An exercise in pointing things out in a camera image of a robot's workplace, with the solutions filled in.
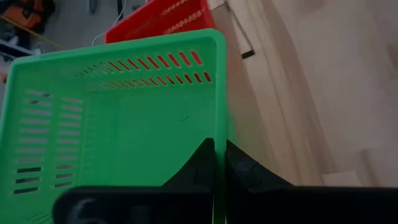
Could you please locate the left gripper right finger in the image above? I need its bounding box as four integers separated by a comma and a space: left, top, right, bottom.
226, 139, 295, 224

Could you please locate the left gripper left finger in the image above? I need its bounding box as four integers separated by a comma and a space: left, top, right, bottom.
161, 138, 216, 187

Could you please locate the green plastic basket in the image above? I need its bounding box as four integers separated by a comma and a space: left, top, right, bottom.
0, 28, 228, 224

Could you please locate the red plastic basket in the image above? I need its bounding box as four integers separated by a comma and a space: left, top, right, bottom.
104, 0, 217, 44

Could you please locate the orange and black machine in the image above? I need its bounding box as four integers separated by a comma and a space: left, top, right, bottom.
0, 0, 57, 34

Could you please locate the white floor cable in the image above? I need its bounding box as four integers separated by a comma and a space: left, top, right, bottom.
91, 0, 128, 47

